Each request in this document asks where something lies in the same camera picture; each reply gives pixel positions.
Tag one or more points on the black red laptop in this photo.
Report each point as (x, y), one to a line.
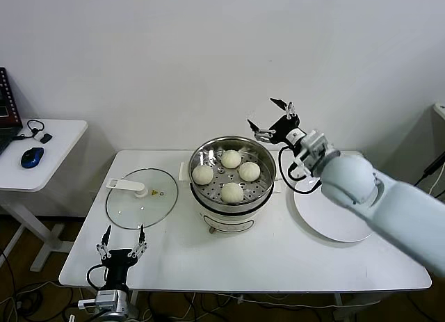
(7, 103)

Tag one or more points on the blue black computer mouse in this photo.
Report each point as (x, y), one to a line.
(32, 157)

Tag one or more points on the white round plate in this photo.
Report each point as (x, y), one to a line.
(330, 217)

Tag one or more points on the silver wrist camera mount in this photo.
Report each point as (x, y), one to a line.
(314, 144)
(109, 299)

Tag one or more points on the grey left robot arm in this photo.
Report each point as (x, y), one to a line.
(116, 316)

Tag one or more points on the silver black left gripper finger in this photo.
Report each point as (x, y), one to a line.
(142, 246)
(103, 249)

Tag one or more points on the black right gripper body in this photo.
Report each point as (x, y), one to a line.
(285, 130)

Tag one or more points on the small black device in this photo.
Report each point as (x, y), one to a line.
(45, 138)

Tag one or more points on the stainless steel steamer basket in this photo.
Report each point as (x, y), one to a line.
(259, 193)

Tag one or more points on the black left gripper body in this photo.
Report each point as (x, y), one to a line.
(119, 266)

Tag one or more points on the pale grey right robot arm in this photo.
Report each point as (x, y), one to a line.
(382, 200)

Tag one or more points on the small white adapter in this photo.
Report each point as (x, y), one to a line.
(37, 136)

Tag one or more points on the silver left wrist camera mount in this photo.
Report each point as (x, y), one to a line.
(109, 299)

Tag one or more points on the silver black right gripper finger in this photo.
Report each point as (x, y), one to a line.
(286, 108)
(260, 132)

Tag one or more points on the white electric cooker base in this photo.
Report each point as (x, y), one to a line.
(226, 219)

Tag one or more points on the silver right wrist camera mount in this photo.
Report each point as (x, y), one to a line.
(314, 144)

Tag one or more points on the white steamed baozi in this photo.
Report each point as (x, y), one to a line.
(232, 192)
(249, 171)
(231, 159)
(202, 175)

